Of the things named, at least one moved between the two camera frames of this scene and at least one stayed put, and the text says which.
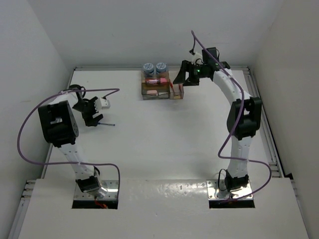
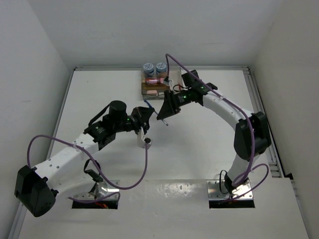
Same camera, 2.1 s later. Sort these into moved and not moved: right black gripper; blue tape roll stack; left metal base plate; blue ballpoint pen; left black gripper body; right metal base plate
Moved: left black gripper body; blue ballpoint pen; right black gripper
Not moved: right metal base plate; blue tape roll stack; left metal base plate
